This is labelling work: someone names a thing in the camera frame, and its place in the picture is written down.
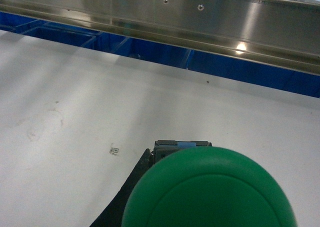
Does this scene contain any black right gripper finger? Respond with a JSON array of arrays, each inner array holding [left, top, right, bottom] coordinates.
[[90, 148, 153, 227]]

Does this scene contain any green mushroom push button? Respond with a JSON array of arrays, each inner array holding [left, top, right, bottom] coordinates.
[[121, 146, 297, 227]]

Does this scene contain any stainless steel roller shelf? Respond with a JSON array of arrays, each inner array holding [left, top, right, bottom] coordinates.
[[0, 0, 320, 75]]

